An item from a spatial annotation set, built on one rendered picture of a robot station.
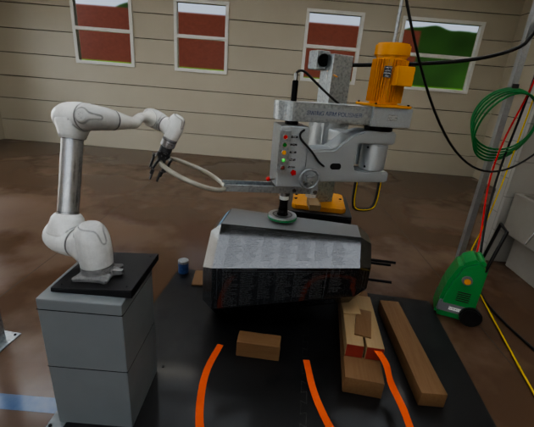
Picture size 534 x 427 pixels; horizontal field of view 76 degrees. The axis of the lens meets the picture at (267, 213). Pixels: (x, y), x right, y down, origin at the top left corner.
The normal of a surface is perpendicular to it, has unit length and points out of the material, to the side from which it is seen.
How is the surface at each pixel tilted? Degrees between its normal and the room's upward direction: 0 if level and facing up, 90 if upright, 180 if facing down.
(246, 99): 90
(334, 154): 90
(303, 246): 45
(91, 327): 90
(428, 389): 0
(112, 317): 90
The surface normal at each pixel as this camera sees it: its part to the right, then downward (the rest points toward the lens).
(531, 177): -0.04, 0.36
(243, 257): 0.00, -0.41
